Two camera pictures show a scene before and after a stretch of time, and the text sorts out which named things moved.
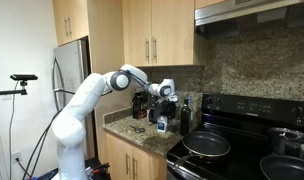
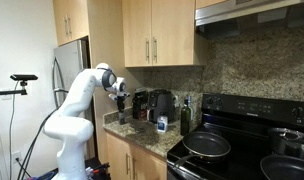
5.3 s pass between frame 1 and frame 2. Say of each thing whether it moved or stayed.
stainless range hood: stayed
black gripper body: moved
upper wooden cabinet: stayed
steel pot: stayed
